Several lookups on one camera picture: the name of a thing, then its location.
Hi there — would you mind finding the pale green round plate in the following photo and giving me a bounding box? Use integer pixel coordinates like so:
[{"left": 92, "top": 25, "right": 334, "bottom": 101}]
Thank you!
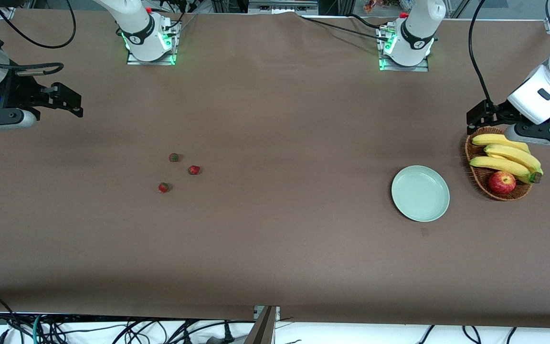
[{"left": 391, "top": 165, "right": 450, "bottom": 223}]

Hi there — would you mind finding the brown wicker basket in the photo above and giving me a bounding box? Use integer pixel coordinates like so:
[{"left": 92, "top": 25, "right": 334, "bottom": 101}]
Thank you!
[{"left": 464, "top": 126, "right": 533, "bottom": 202}]

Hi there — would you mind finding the red apple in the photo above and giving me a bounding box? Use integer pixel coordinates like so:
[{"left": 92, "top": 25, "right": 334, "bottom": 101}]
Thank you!
[{"left": 488, "top": 171, "right": 517, "bottom": 194}]

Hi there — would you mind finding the orange background object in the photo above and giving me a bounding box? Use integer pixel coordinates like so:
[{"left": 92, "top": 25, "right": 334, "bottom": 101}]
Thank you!
[{"left": 363, "top": 0, "right": 400, "bottom": 13}]

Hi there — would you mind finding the grey background device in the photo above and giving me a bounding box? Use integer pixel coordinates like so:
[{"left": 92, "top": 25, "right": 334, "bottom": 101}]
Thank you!
[{"left": 248, "top": 0, "right": 319, "bottom": 15}]

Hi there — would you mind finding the brown table cover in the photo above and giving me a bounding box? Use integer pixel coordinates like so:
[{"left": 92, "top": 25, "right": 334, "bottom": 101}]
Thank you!
[{"left": 0, "top": 9, "right": 550, "bottom": 329}]

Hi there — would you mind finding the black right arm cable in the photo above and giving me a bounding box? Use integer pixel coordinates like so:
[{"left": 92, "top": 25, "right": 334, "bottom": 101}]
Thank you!
[{"left": 0, "top": 0, "right": 77, "bottom": 77}]

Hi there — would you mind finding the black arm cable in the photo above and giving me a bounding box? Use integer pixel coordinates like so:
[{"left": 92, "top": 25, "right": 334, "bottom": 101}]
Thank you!
[
  {"left": 468, "top": 0, "right": 500, "bottom": 113},
  {"left": 0, "top": 0, "right": 77, "bottom": 77}
]

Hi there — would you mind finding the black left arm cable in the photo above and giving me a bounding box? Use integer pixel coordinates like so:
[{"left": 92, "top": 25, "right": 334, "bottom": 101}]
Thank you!
[{"left": 468, "top": 0, "right": 500, "bottom": 113}]

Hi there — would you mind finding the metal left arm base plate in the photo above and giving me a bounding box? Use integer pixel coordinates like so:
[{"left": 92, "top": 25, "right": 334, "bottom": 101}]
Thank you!
[{"left": 379, "top": 24, "right": 429, "bottom": 72}]

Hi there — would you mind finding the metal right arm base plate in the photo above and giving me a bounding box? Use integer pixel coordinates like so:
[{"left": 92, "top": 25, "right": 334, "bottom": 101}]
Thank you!
[{"left": 127, "top": 21, "right": 180, "bottom": 66}]

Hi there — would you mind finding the short black table cable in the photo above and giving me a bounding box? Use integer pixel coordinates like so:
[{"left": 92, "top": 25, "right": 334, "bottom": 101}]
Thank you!
[{"left": 349, "top": 13, "right": 383, "bottom": 29}]

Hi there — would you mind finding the long black table cable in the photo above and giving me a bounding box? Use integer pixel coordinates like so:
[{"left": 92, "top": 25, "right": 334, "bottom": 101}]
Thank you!
[{"left": 299, "top": 16, "right": 390, "bottom": 43}]

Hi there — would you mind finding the brown wooden post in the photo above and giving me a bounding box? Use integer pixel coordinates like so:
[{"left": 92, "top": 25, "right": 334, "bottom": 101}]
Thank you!
[{"left": 245, "top": 306, "right": 277, "bottom": 344}]

